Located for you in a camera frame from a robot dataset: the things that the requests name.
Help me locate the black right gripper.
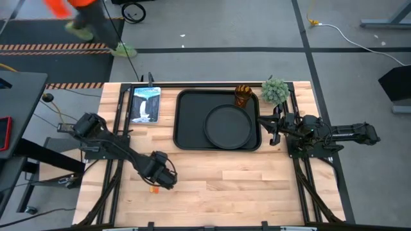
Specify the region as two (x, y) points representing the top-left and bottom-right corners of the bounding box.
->
(257, 111), (306, 147)

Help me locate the amber ribbed glass cup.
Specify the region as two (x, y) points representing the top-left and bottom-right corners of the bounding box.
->
(234, 84), (254, 109)

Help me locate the black round plate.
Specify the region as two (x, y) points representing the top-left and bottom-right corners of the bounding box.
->
(203, 103), (254, 150)

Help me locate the black rectangular plastic tray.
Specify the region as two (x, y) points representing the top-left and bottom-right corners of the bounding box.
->
(173, 88), (263, 152)

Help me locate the green artificial succulent plant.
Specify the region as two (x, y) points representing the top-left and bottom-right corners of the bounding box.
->
(260, 77), (291, 106)

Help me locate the waterfall picture book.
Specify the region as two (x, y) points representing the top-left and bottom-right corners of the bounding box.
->
(129, 86), (162, 124)

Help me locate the black angular stand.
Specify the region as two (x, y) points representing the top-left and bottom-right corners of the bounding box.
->
(378, 64), (411, 115)

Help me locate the grey desk foot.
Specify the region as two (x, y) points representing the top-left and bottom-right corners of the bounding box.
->
(359, 0), (411, 30)

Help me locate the black side desk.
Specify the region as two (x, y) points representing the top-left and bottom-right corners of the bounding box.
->
(0, 70), (49, 161)

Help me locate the red tablet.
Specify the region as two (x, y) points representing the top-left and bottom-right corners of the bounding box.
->
(0, 115), (13, 152)

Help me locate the person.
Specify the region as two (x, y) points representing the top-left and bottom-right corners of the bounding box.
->
(42, 0), (139, 59)

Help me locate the black hazard-striped floor mat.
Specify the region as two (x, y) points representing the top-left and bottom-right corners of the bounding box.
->
(0, 16), (125, 90)

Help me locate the black aluminium table frame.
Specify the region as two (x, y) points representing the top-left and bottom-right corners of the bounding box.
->
(75, 81), (346, 231)

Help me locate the yellow cable plug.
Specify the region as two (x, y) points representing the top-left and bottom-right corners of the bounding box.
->
(306, 0), (321, 27)

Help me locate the black desk leg frame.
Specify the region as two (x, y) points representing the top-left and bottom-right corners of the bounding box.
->
(14, 137), (87, 216)

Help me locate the white power cable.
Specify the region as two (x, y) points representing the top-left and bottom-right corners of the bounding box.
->
(317, 22), (411, 67)

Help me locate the long black cable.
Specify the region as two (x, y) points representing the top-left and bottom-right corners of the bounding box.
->
(101, 0), (142, 83)

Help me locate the coiled black cable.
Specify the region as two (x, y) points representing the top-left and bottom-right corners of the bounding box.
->
(121, 1), (147, 25)

